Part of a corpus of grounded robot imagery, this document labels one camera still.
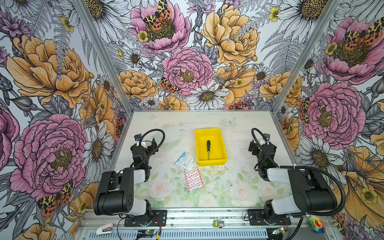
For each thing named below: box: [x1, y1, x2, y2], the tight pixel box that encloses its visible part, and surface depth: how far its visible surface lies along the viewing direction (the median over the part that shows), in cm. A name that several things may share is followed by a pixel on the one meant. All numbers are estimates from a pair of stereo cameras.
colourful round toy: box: [309, 215, 326, 234], surface depth 73 cm
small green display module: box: [213, 220, 225, 229], surface depth 72 cm
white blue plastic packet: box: [173, 151, 196, 169], surface depth 96 cm
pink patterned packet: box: [184, 167, 204, 191], surface depth 89 cm
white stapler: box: [96, 223, 114, 235], surface depth 71 cm
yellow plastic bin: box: [194, 128, 228, 166], surface depth 100 cm
